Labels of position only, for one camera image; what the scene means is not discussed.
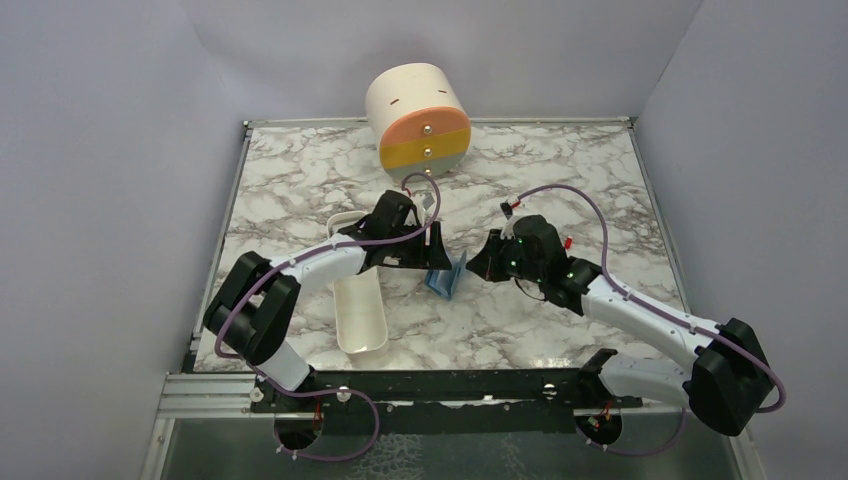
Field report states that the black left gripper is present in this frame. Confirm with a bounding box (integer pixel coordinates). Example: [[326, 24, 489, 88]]
[[386, 221, 452, 271]]

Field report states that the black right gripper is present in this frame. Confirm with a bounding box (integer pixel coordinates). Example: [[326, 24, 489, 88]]
[[467, 228, 545, 284]]

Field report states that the blue leather card holder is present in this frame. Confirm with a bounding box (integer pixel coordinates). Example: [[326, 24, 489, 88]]
[[425, 251, 468, 300]]

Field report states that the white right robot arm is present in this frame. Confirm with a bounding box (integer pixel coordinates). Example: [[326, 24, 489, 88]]
[[466, 215, 776, 436]]

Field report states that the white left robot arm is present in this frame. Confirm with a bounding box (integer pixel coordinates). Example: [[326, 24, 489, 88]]
[[202, 190, 452, 411]]

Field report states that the long white card tray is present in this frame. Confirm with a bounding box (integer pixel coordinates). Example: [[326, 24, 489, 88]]
[[326, 211, 390, 361]]

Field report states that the round three-drawer mini cabinet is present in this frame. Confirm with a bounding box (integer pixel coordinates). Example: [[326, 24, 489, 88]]
[[365, 63, 472, 181]]

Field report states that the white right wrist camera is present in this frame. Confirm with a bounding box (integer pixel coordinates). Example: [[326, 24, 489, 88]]
[[499, 200, 522, 240]]

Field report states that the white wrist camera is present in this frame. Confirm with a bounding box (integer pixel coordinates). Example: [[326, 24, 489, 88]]
[[412, 193, 436, 226], [499, 200, 522, 240]]

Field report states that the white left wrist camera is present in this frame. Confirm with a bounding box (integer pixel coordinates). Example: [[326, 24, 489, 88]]
[[412, 193, 436, 226]]

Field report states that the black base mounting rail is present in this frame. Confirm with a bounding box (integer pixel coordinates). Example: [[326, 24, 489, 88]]
[[250, 367, 642, 437]]

